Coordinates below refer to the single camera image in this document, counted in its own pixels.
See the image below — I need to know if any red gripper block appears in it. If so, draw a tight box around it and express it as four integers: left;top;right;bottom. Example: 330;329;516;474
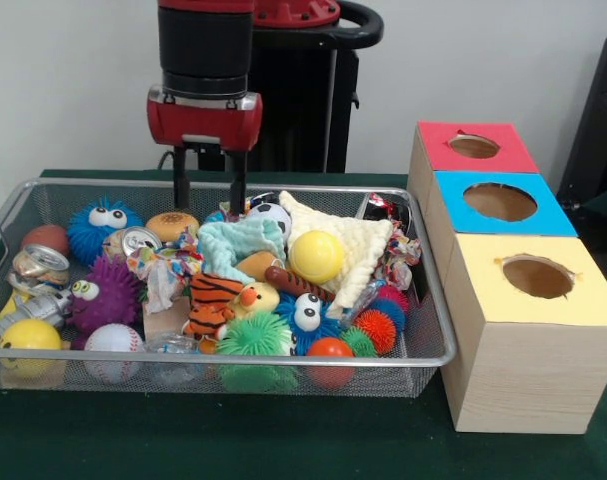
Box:
146;85;264;215

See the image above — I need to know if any orange striped tiger plush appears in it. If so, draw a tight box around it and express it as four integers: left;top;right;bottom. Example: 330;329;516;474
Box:
181;273;247;341

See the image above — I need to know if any blue spiky toy with eyes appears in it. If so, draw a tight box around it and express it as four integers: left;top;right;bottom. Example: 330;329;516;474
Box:
66;197;144;266

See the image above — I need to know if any crushed clear bottle blue label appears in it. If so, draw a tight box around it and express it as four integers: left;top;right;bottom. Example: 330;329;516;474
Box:
145;333;203;355

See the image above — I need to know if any shallow metal mesh bin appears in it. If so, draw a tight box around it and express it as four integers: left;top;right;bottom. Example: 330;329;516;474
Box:
0;178;458;399

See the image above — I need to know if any wooden box with three holes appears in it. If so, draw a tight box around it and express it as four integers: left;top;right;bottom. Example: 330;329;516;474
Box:
406;120;607;434

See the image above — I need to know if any toy hamburger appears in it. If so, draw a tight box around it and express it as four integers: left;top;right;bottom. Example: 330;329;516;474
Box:
145;212;202;245

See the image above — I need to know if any light teal muslin cloth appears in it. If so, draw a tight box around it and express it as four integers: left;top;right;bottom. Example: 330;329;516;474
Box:
197;218;287;286

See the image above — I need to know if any yellow tennis ball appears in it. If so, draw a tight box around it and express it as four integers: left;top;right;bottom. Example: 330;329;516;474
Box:
287;229;346;281

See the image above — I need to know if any purple spiky toy with eyes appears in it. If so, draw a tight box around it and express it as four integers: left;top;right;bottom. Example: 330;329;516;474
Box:
65;257;144;350

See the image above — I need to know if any cream muslin cloth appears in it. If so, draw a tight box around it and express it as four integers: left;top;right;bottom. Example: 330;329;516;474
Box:
278;190;394;321

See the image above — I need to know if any green spiky ball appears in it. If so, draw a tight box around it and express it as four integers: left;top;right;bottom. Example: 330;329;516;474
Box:
213;309;299;394

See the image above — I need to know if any white baseball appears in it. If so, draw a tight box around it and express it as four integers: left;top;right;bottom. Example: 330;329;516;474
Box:
84;323;146;384

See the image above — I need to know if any orange red ball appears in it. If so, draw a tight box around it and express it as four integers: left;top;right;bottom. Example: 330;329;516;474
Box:
305;337;355;390

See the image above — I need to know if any yellow smiley ball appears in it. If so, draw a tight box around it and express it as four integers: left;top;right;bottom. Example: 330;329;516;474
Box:
0;319;63;377

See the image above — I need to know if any black chair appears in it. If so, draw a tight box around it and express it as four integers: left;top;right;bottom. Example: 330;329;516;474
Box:
556;33;607;201

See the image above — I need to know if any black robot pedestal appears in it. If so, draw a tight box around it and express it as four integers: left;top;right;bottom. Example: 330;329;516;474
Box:
192;0;385;174

